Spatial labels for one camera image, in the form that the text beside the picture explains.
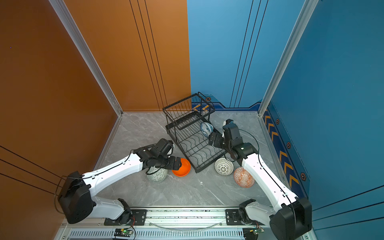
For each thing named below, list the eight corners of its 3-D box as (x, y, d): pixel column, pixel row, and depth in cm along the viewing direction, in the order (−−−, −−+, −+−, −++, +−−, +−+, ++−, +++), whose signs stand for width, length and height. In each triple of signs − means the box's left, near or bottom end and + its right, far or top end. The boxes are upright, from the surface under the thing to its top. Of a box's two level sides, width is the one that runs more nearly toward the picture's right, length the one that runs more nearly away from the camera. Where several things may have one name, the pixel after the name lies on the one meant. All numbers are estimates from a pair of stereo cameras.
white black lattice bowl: (214, 175, 88) (215, 173, 85) (213, 160, 94) (214, 157, 91) (233, 175, 88) (234, 173, 85) (231, 160, 94) (232, 157, 91)
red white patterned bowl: (244, 192, 83) (247, 189, 79) (230, 176, 89) (231, 172, 85) (254, 183, 86) (257, 180, 82) (239, 168, 92) (241, 164, 88)
